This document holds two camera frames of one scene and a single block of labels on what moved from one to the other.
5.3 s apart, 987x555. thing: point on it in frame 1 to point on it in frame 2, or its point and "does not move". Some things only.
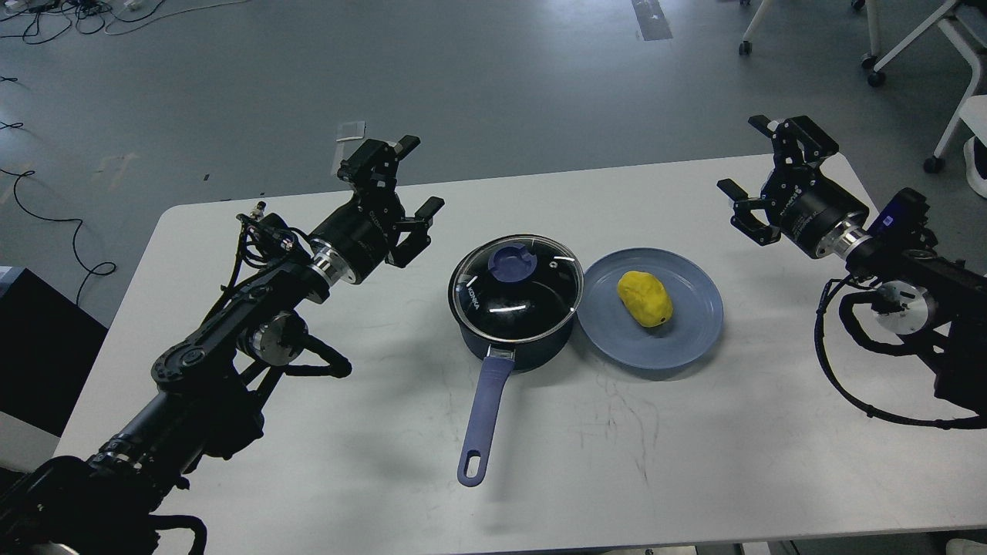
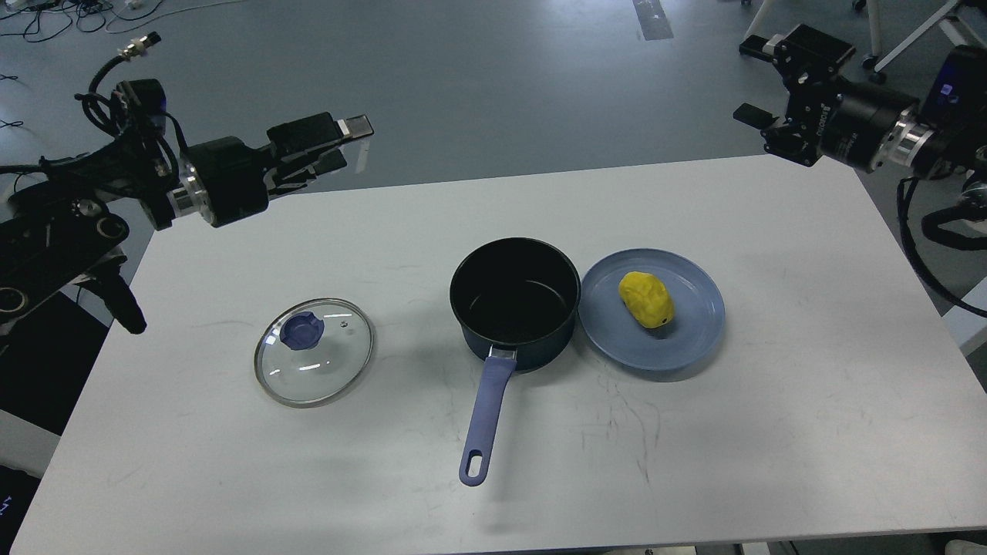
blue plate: x=695 y=322 does not move
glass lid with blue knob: x=517 y=288 to x=312 y=353
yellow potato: x=645 y=297 does not move
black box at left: x=48 y=346 does not move
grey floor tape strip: x=651 y=20 does not move
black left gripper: x=372 y=229 to x=224 y=179
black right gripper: x=799 y=202 to x=829 y=116
